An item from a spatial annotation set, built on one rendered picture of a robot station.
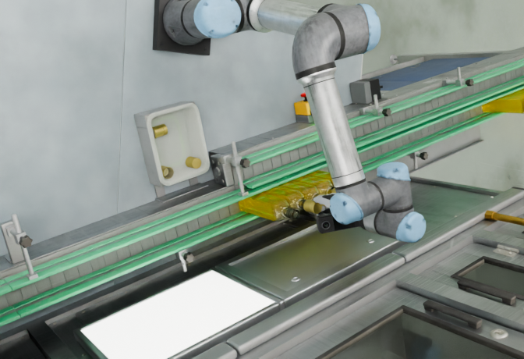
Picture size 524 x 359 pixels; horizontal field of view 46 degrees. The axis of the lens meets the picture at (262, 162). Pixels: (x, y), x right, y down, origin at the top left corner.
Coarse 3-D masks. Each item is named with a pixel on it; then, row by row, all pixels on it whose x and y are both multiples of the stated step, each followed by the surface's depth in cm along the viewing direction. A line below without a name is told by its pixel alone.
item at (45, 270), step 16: (496, 96) 253; (416, 128) 226; (368, 144) 216; (288, 176) 196; (256, 192) 187; (192, 208) 182; (208, 208) 179; (160, 224) 174; (176, 224) 172; (112, 240) 167; (128, 240) 165; (64, 256) 162; (80, 256) 160; (96, 256) 159; (48, 272) 153; (0, 288) 149; (16, 288) 149
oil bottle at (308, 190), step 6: (282, 186) 192; (288, 186) 190; (294, 186) 189; (300, 186) 188; (306, 186) 187; (312, 186) 186; (306, 192) 183; (312, 192) 183; (318, 192) 185; (306, 198) 183
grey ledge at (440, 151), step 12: (468, 132) 257; (432, 144) 245; (444, 144) 249; (456, 144) 253; (468, 144) 258; (408, 156) 237; (432, 156) 245; (444, 156) 249; (408, 168) 238; (420, 168) 240
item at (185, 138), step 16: (160, 112) 179; (176, 112) 190; (192, 112) 187; (176, 128) 190; (192, 128) 190; (160, 144) 188; (176, 144) 191; (192, 144) 193; (160, 160) 188; (176, 160) 192; (208, 160) 190; (160, 176) 181; (176, 176) 187; (192, 176) 187
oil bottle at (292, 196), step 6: (264, 192) 190; (270, 192) 188; (276, 192) 186; (282, 192) 185; (288, 192) 184; (294, 192) 183; (300, 192) 182; (288, 198) 180; (294, 198) 180; (300, 198) 180; (294, 204) 180; (300, 210) 182
